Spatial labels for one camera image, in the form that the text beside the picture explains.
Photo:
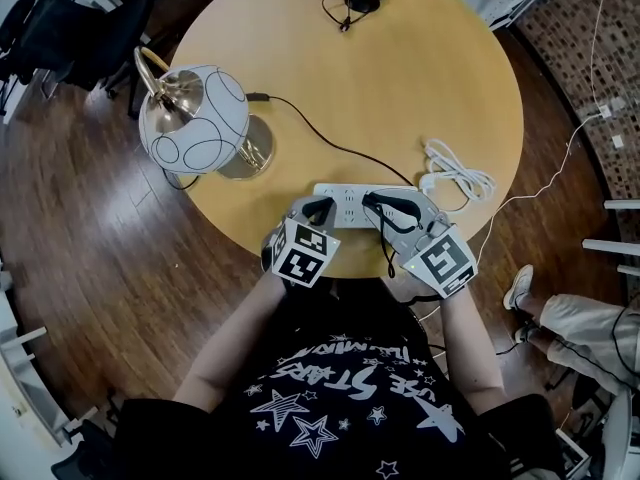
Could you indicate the black star print t-shirt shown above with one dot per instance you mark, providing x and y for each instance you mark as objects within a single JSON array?
[{"x": 340, "y": 328}]

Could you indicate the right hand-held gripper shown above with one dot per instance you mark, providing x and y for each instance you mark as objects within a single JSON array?
[{"x": 442, "y": 263}]

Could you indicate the brass table lamp white shade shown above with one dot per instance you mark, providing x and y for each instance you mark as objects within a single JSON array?
[{"x": 195, "y": 118}]

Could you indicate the round wooden table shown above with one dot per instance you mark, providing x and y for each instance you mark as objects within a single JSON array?
[{"x": 375, "y": 93}]

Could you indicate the person's right forearm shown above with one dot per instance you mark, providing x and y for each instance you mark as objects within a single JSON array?
[{"x": 467, "y": 348}]

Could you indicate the white furniture frame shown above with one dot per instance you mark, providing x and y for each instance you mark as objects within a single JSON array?
[
  {"x": 612, "y": 245},
  {"x": 25, "y": 358}
]

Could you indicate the white wall socket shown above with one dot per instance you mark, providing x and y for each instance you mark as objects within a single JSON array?
[
  {"x": 618, "y": 141},
  {"x": 606, "y": 111}
]

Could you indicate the person's left forearm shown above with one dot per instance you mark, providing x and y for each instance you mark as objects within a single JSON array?
[{"x": 235, "y": 333}]

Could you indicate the white power strip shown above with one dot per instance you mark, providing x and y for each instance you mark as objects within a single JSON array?
[{"x": 345, "y": 203}]

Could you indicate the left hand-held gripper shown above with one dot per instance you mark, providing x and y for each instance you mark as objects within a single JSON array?
[{"x": 302, "y": 255}]

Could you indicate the black office chair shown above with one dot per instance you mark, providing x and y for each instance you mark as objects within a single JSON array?
[{"x": 90, "y": 38}]

